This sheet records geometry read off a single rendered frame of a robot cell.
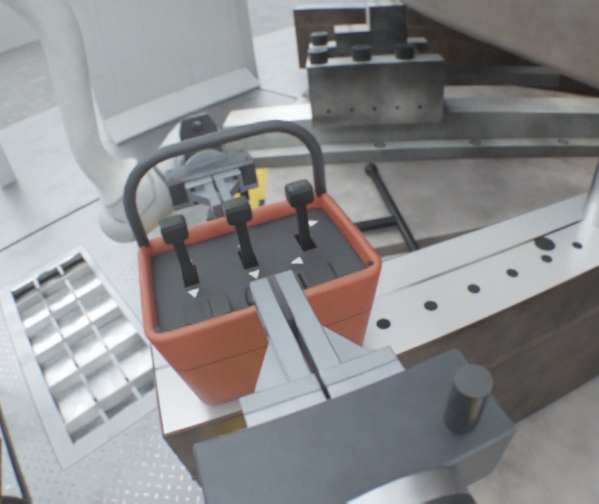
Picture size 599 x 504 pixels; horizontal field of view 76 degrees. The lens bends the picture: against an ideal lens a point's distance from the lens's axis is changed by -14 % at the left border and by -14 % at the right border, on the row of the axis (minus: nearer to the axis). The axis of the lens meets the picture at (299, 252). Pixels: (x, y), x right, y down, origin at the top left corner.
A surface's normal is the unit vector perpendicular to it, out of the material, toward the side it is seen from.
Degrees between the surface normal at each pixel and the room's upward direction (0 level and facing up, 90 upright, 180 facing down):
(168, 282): 0
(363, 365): 0
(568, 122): 72
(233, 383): 97
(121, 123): 37
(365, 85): 90
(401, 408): 0
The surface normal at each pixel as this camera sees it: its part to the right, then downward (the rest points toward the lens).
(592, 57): -0.95, 0.26
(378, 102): -0.06, 0.63
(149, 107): 0.31, -0.37
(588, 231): -0.11, -0.77
